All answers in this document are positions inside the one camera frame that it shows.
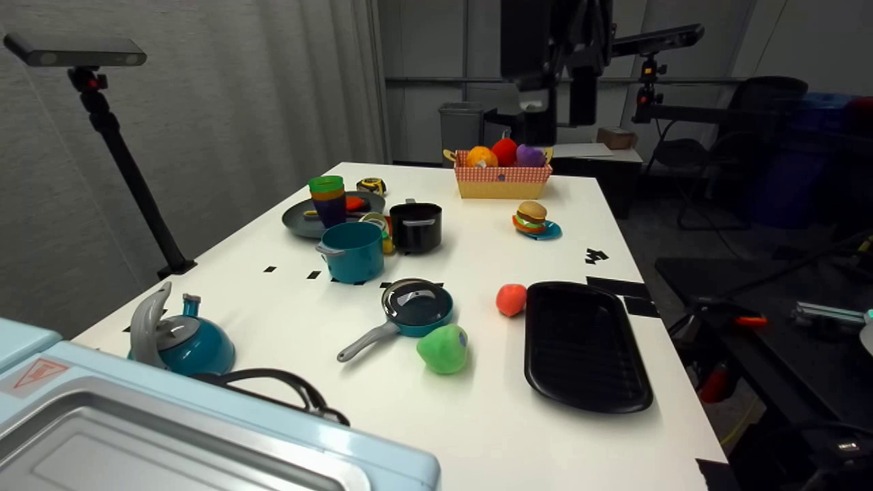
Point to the red floor object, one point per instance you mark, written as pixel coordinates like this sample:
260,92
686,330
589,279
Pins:
715,384

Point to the purple basket fruit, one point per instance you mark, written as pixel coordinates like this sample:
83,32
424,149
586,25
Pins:
531,157

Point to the brown cardboard box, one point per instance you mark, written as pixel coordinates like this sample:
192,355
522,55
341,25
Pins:
616,137

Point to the orange toy fruit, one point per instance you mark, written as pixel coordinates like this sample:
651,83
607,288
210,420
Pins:
511,302

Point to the blue bin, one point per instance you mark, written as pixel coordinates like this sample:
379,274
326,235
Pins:
821,153

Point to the black baking tray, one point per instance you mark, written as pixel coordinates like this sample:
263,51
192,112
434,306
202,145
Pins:
586,351

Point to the black toy pot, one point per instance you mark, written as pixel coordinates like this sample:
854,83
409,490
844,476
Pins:
415,229

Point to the toy food can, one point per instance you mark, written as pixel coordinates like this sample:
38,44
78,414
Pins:
385,235

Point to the yellow toy cup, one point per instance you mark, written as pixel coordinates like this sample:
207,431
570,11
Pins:
329,198

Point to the black stereo camera bar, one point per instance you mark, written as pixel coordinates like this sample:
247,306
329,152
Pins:
657,38
71,51

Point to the teal blue toy pot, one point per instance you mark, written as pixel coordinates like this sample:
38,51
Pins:
351,255

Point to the long black tape strip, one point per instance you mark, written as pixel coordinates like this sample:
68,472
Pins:
616,284

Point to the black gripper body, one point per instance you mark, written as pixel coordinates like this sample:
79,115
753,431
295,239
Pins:
528,36

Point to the yellow orange basket fruit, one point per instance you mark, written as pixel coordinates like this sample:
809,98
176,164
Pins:
481,157

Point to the teal toy kettle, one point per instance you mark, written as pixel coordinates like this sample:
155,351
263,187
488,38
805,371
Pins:
192,351

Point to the white side table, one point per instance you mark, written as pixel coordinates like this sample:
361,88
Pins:
589,153

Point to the green toy cup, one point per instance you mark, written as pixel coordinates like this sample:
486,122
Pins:
326,187

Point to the red basket fruit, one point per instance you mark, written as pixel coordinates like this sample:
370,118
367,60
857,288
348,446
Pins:
505,152

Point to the red toy cylinder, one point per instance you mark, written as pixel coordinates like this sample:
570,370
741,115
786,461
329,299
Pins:
355,205

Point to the teal hand tool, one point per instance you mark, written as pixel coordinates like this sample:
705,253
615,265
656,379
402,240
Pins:
828,315

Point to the toy burger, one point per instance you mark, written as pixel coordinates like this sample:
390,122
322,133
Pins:
531,220

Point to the purple toy cup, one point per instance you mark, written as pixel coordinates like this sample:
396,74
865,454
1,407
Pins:
331,213

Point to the green toy pear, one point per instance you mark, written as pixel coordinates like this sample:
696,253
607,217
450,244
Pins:
442,351

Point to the grey toy plate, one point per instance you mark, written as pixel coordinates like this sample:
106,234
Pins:
299,221

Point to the black camera tripod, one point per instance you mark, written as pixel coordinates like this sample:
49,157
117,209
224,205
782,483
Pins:
647,85
127,164

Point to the grey curtain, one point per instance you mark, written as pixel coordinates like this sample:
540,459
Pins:
226,92

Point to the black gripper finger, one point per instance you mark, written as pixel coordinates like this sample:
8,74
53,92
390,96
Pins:
537,98
585,98

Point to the black office chair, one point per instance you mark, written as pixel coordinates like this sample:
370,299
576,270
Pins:
764,118

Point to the yellow black toy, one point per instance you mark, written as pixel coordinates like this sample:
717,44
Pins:
371,187

